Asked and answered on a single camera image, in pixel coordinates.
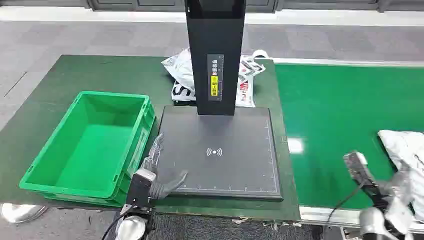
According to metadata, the silver round floor object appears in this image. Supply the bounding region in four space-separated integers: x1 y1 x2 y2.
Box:
0 203 49 224

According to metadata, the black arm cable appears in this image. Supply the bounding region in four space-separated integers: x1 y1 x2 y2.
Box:
100 205 135 240
325 180 367 233

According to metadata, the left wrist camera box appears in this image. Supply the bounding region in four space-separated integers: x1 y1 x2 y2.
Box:
125 168 157 208

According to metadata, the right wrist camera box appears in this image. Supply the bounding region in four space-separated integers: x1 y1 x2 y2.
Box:
343 151 379 190

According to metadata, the white grey parcel bag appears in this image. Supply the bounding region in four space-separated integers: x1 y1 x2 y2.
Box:
377 129 424 223

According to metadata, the black yellow column label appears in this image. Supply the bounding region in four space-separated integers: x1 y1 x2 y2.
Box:
207 53 225 102

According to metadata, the white parcel bag black print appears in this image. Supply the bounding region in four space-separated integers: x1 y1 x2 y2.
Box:
160 47 197 103

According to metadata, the green plastic crate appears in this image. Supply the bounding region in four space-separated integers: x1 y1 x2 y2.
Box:
18 91 157 208

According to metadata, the silver conveyor frame rail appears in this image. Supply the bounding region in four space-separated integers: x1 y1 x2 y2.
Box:
299 205 424 233

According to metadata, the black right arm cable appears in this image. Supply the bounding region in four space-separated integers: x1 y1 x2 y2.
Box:
325 180 367 233

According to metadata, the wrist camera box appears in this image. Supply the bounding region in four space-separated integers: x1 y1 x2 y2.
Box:
343 151 379 190
125 168 157 208

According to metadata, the black scanner column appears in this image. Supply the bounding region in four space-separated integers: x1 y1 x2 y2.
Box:
184 0 247 116

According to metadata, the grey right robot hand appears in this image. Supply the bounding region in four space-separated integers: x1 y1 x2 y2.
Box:
380 162 419 234

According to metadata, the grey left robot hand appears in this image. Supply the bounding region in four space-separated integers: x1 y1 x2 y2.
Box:
140 133 189 201

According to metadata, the black scanner base plate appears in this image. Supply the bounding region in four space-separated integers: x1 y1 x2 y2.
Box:
155 105 284 203

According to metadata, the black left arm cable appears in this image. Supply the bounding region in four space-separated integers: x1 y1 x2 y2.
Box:
100 205 135 240

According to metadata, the green conveyor belt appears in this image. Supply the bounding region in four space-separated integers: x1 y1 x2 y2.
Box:
274 62 424 212

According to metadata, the white parcel bag red print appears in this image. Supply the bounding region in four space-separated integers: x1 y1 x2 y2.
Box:
235 49 270 109

